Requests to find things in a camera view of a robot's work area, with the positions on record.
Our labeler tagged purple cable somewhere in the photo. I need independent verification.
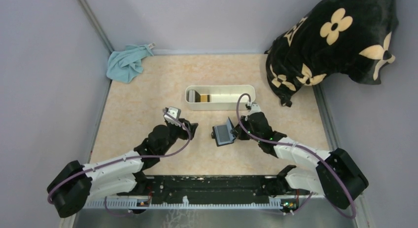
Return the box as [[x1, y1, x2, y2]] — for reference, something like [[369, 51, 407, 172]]
[[47, 114, 192, 218], [236, 93, 357, 220]]

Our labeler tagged aluminium frame rail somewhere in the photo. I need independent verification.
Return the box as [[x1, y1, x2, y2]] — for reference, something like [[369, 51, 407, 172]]
[[67, 176, 363, 211]]

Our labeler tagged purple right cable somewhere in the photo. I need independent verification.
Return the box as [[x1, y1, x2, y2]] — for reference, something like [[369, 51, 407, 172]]
[[236, 93, 357, 220]]

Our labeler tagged black floral blanket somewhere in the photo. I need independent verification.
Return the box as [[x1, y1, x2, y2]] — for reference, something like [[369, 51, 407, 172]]
[[266, 0, 399, 107]]

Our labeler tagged teal cloth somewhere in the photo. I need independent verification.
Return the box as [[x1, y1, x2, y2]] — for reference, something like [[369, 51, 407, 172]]
[[106, 43, 156, 84]]

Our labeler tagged white plastic tray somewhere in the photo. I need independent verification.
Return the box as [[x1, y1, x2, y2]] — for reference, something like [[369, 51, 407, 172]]
[[185, 85, 256, 111]]

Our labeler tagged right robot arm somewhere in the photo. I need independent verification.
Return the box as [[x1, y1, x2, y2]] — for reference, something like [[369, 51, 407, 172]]
[[234, 112, 369, 209]]

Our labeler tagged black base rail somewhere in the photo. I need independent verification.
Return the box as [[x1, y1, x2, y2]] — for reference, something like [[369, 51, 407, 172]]
[[126, 175, 309, 205]]

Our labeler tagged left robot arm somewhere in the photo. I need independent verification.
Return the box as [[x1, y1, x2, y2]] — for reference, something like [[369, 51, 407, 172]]
[[46, 118, 199, 218]]

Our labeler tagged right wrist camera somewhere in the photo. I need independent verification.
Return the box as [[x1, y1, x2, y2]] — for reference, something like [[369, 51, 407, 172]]
[[245, 102, 262, 115]]

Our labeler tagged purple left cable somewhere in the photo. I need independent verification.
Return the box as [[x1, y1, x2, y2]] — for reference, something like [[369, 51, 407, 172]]
[[47, 114, 192, 218]]

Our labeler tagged grey credit card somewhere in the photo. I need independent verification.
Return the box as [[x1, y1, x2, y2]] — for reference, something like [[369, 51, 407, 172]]
[[214, 124, 233, 146]]

